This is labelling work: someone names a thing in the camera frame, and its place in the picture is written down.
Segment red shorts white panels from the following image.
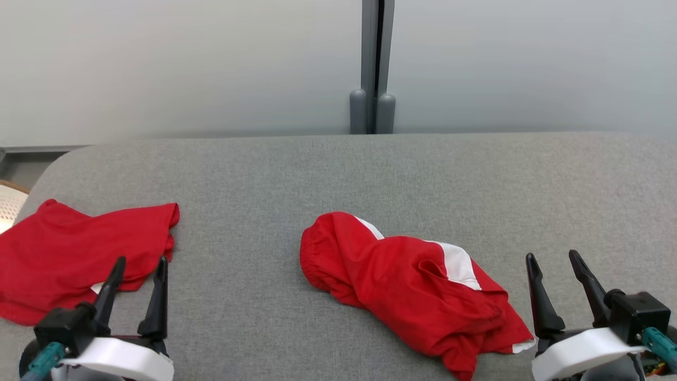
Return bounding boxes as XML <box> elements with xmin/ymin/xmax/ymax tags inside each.
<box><xmin>299</xmin><ymin>212</ymin><xmax>536</xmax><ymax>381</ymax></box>

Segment teal plug right camera cable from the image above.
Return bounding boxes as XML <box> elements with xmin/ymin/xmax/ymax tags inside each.
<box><xmin>642</xmin><ymin>327</ymin><xmax>677</xmax><ymax>371</ymax></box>

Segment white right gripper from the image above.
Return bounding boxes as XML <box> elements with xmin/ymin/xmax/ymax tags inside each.
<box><xmin>525</xmin><ymin>250</ymin><xmax>646</xmax><ymax>381</ymax></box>

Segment red shirt striped trim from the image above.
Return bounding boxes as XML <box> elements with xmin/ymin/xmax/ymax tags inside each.
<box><xmin>0</xmin><ymin>199</ymin><xmax>180</xmax><ymax>326</ymax></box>

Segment grey double partition post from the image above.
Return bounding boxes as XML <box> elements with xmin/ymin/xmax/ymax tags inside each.
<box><xmin>349</xmin><ymin>0</ymin><xmax>396</xmax><ymax>134</ymax></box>

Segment teal plug left camera cable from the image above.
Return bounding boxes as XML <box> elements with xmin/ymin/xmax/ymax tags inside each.
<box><xmin>20</xmin><ymin>341</ymin><xmax>67</xmax><ymax>381</ymax></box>

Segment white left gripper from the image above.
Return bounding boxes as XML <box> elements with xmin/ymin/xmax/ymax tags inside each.
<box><xmin>61</xmin><ymin>256</ymin><xmax>174</xmax><ymax>381</ymax></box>

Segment cream perforated laundry basket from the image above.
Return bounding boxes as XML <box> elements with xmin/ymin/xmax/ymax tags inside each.
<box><xmin>0</xmin><ymin>180</ymin><xmax>31</xmax><ymax>234</ymax></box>

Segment teal plug camera cable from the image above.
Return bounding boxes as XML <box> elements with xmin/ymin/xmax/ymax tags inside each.
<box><xmin>642</xmin><ymin>327</ymin><xmax>677</xmax><ymax>371</ymax></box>
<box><xmin>20</xmin><ymin>341</ymin><xmax>67</xmax><ymax>381</ymax></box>

